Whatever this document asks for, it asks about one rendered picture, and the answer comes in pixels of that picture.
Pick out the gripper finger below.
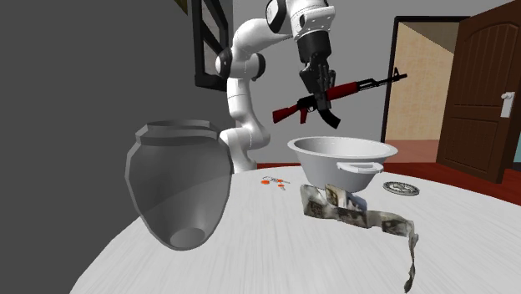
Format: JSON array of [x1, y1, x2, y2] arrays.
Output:
[[316, 60, 337, 112], [298, 54, 322, 96]]

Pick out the brown wooden door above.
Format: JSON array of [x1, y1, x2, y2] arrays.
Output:
[[435, 0, 521, 185]]

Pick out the black framed window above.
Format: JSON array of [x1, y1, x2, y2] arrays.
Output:
[[190, 0, 235, 93]]

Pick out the white bowl with handles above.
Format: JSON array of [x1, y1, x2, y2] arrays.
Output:
[[286, 135, 399, 194]]

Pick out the round silver disc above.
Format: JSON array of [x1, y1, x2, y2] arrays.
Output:
[[382, 180, 421, 197]]

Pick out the red and black toy rifle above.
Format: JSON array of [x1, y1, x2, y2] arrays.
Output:
[[271, 68, 408, 130]]

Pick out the black door frame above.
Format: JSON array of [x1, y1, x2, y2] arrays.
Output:
[[380, 15, 472, 144]]

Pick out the keys with orange tags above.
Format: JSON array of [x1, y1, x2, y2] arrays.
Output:
[[260, 175, 292, 192]]

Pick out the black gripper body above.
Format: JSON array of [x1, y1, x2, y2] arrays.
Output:
[[296, 29, 333, 67]]

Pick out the large grey vase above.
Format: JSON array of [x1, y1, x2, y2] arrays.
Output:
[[124, 119, 235, 251]]

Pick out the crumpled printed paper strip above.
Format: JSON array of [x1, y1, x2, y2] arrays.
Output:
[[299, 183, 420, 294]]

